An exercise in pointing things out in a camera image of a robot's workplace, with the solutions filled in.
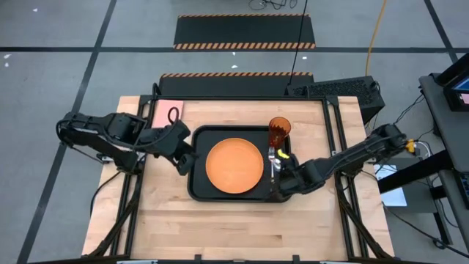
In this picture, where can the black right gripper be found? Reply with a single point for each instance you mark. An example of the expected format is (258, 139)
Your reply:
(300, 176)

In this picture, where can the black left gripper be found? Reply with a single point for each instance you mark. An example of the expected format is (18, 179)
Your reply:
(168, 139)

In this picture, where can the black plastic tray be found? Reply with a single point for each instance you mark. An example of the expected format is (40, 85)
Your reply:
(199, 183)

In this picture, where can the orange round plate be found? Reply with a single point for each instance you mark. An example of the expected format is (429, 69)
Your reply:
(234, 165)

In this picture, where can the orange translucent cup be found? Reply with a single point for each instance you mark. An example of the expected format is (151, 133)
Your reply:
(279, 130)

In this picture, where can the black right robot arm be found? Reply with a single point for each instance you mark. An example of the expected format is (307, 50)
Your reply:
(359, 150)

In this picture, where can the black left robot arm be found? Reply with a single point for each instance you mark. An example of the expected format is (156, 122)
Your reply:
(91, 126)

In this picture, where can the yellow tag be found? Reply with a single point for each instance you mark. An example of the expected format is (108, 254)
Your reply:
(283, 153)

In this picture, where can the pink notebook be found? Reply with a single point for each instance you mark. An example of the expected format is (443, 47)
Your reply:
(161, 110)

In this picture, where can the black perforated computer case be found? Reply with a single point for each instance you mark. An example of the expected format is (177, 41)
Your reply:
(344, 91)

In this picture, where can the white paper sheet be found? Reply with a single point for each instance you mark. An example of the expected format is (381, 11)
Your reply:
(395, 196)

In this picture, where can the yellow plug connector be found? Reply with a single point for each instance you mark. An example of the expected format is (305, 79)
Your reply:
(410, 145)

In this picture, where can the black desk leg beam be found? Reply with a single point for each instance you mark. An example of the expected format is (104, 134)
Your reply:
(414, 172)

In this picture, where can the large black hazard-striped ramp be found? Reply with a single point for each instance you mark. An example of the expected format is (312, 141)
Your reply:
(243, 31)

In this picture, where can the grey side desk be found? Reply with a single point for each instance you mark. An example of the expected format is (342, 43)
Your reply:
(447, 124)

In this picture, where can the black monitor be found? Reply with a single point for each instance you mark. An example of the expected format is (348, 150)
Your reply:
(456, 91)

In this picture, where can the black metal table frame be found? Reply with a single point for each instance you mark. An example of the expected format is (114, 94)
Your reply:
(234, 98)

